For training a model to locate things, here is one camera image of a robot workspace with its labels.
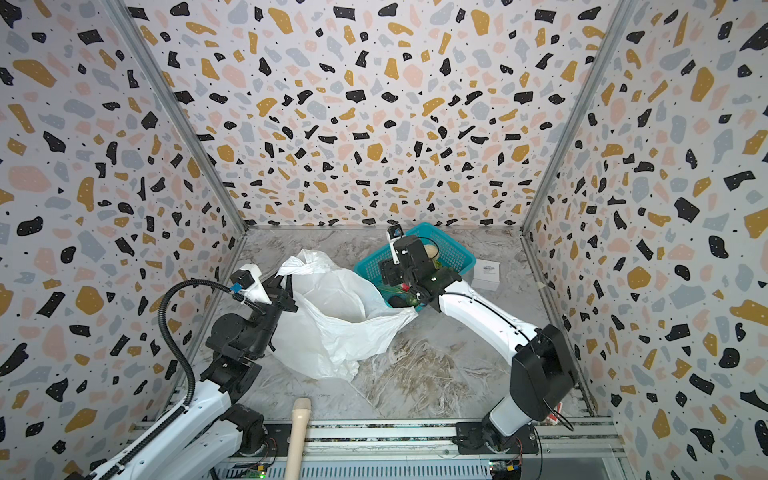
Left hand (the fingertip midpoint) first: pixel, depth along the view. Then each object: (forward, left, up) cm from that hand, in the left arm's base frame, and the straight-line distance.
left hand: (287, 263), depth 68 cm
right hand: (+10, -22, -9) cm, 26 cm away
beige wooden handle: (-26, 0, -30) cm, 40 cm away
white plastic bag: (-7, -11, -13) cm, 18 cm away
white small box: (+17, -56, -30) cm, 65 cm away
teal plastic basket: (+25, -44, -28) cm, 58 cm away
